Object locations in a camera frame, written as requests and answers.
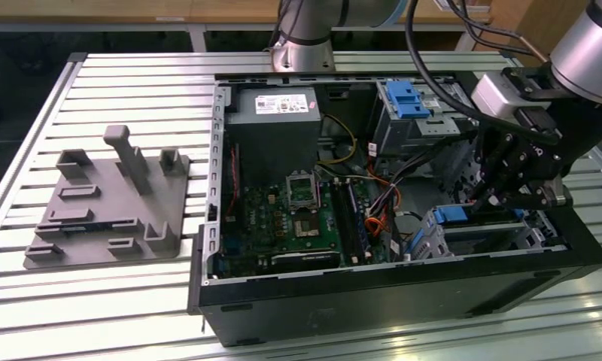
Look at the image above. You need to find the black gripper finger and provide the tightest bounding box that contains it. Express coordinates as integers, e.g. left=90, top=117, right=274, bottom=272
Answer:
left=471, top=131, right=516, bottom=208
left=487, top=148, right=533, bottom=208

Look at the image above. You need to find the black disk power wire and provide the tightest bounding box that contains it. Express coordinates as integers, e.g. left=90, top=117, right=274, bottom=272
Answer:
left=389, top=129, right=484, bottom=189

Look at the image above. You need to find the hard disk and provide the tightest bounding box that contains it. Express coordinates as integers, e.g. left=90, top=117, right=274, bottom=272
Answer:
left=410, top=205, right=527, bottom=260

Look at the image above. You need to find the metal disk bay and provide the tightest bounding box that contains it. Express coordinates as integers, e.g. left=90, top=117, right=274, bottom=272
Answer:
left=406, top=205, right=568, bottom=261

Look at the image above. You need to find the black RAM slot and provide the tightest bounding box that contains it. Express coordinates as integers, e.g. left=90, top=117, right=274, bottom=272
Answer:
left=330, top=179, right=356, bottom=266

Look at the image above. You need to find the metal optical drive cage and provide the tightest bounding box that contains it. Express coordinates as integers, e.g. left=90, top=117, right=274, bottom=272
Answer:
left=374, top=77, right=487, bottom=204

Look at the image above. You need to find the blue drive latch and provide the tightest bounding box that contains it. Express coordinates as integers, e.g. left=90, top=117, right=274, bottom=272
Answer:
left=386, top=80, right=431, bottom=120

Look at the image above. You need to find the wooden cabinet panel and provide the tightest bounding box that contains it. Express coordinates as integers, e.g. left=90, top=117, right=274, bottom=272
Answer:
left=475, top=0, right=584, bottom=61

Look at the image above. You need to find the socket cover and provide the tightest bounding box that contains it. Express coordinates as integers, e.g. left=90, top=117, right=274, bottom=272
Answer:
left=285, top=169, right=322, bottom=209

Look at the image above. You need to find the CPU socket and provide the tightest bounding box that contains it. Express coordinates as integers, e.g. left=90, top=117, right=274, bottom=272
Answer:
left=292, top=208, right=328, bottom=240

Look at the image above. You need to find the clear plastic box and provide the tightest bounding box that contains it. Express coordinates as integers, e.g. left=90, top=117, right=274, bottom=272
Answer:
left=435, top=0, right=495, bottom=12

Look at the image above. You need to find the black power supply unit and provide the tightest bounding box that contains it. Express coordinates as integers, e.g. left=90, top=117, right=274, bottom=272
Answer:
left=225, top=86, right=322, bottom=189

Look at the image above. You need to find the black graphics card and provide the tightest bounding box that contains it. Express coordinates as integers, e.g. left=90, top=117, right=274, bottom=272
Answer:
left=269, top=250, right=342, bottom=270

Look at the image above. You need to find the green motherboard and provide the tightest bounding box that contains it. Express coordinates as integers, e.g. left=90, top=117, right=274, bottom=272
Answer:
left=219, top=165, right=398, bottom=272

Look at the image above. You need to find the black open PC case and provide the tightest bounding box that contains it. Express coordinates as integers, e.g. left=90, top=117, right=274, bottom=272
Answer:
left=185, top=69, right=602, bottom=347

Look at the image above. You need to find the grey parts rack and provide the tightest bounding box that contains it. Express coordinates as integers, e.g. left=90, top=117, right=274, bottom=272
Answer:
left=23, top=124, right=193, bottom=270

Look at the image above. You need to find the wooden bench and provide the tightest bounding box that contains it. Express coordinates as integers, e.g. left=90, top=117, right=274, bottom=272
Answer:
left=0, top=0, right=493, bottom=53

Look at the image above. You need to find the green part in rack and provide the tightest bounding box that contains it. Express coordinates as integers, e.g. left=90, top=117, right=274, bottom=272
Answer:
left=59, top=224, right=113, bottom=235

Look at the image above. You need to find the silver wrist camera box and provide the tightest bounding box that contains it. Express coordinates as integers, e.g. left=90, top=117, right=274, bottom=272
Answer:
left=471, top=71, right=553, bottom=120

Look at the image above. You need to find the thin red-orange wire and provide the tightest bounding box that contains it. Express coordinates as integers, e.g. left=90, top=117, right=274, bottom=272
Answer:
left=369, top=171, right=402, bottom=219

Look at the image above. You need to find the yellow wire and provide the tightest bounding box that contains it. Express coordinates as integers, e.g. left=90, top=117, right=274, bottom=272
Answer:
left=317, top=114, right=358, bottom=166

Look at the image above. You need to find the orange looped wire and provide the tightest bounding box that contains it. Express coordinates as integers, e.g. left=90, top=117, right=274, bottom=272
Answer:
left=364, top=214, right=401, bottom=241

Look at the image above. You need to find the thin black cable bundle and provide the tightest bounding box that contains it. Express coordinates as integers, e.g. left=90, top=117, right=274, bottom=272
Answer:
left=449, top=0, right=553, bottom=63

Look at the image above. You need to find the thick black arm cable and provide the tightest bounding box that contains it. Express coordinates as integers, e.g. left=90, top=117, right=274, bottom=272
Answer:
left=404, top=0, right=564, bottom=146

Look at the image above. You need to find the red wire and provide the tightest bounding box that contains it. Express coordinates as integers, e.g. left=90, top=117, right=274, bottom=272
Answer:
left=229, top=144, right=241, bottom=197

